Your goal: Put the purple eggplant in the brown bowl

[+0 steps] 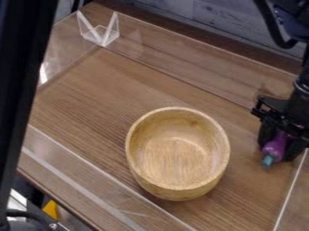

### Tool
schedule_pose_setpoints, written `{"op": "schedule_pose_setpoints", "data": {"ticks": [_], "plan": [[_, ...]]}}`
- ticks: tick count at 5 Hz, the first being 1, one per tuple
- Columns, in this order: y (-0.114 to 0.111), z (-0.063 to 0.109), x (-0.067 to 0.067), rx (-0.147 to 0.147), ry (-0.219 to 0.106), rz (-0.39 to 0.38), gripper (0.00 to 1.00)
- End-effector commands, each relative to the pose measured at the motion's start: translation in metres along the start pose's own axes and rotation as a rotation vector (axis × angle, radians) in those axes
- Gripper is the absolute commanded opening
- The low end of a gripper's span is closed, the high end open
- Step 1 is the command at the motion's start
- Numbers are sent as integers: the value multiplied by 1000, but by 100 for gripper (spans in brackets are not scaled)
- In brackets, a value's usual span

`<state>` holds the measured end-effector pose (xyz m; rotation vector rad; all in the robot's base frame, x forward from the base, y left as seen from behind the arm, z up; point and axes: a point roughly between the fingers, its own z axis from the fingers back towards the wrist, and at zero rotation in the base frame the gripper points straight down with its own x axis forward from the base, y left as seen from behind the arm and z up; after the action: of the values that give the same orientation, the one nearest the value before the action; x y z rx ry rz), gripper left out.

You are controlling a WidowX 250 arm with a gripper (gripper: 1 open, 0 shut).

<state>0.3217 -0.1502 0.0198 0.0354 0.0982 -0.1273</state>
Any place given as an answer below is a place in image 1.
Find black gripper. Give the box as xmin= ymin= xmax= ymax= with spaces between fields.
xmin=251 ymin=77 xmax=309 ymax=162

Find purple toy eggplant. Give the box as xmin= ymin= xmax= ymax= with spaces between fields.
xmin=262 ymin=132 xmax=290 ymax=169

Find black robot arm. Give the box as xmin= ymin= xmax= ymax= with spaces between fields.
xmin=251 ymin=0 xmax=309 ymax=168

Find brown wooden bowl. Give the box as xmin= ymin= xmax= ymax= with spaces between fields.
xmin=124 ymin=106 xmax=230 ymax=201

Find clear acrylic tray wall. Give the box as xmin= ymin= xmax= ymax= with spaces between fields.
xmin=19 ymin=126 xmax=195 ymax=231

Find clear acrylic corner bracket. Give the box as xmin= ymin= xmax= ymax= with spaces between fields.
xmin=76 ymin=12 xmax=119 ymax=47

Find black cable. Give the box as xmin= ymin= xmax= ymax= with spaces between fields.
xmin=5 ymin=210 xmax=53 ymax=231

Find black foreground post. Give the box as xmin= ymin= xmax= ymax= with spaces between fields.
xmin=0 ymin=0 xmax=57 ymax=231

